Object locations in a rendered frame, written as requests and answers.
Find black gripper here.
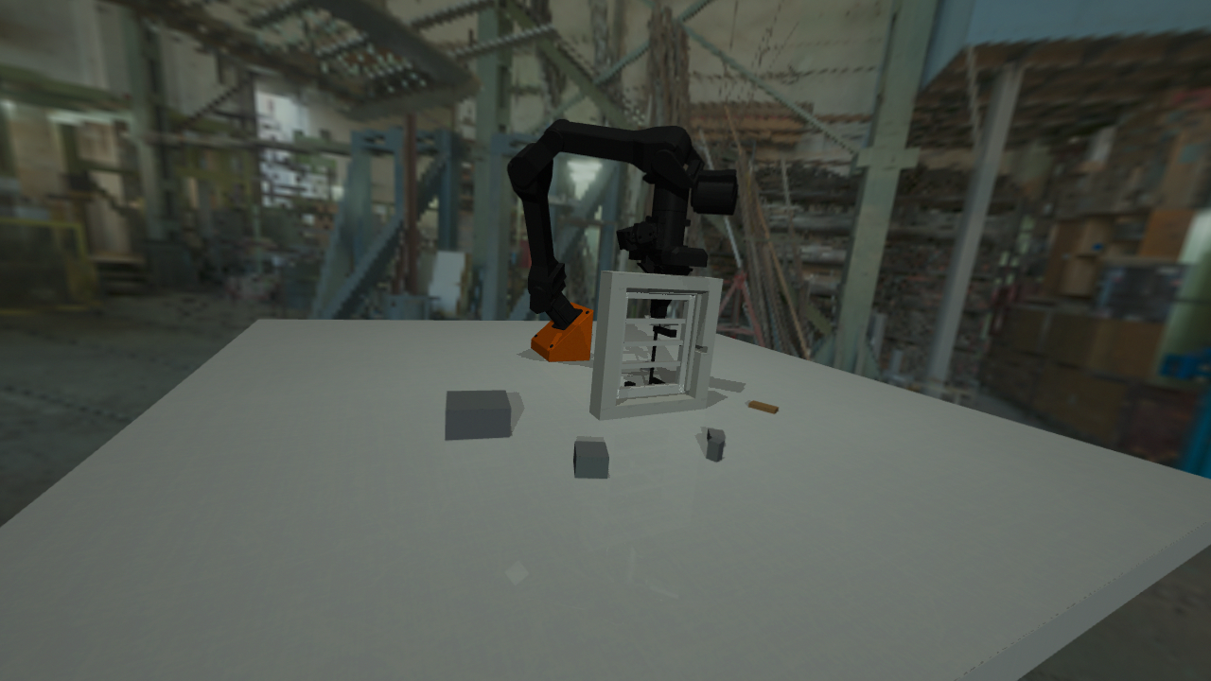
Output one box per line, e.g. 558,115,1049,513
629,211,708,276

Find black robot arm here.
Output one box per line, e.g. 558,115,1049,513
507,119,739,330

